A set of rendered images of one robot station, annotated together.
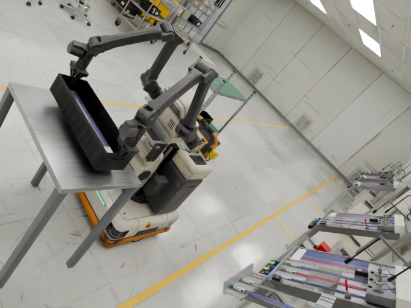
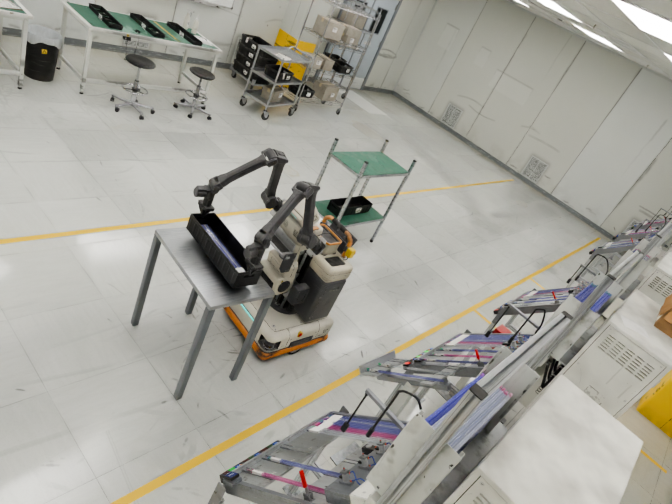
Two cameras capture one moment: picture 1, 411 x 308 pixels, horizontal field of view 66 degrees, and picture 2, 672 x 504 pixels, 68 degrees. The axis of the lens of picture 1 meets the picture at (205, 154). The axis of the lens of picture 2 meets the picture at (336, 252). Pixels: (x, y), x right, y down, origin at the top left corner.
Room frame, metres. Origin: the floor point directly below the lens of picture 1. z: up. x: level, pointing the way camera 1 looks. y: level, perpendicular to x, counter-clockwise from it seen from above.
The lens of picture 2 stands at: (-0.98, -0.44, 2.62)
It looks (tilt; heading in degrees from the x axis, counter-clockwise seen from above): 29 degrees down; 9
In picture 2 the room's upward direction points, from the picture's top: 27 degrees clockwise
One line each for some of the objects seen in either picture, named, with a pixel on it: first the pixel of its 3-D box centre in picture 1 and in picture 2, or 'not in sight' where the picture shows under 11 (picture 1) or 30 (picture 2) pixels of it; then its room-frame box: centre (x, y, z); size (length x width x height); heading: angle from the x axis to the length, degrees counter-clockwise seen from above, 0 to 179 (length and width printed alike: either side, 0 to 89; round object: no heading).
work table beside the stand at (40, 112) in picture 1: (45, 184); (198, 308); (1.35, 0.56, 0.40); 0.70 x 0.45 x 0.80; 64
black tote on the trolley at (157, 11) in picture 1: (150, 8); (278, 73); (6.32, 2.75, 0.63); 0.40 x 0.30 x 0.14; 173
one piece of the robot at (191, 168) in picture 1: (166, 162); (307, 269); (2.12, 0.18, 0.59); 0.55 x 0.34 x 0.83; 64
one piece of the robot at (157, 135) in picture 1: (148, 135); (279, 247); (1.78, 0.35, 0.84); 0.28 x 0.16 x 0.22; 64
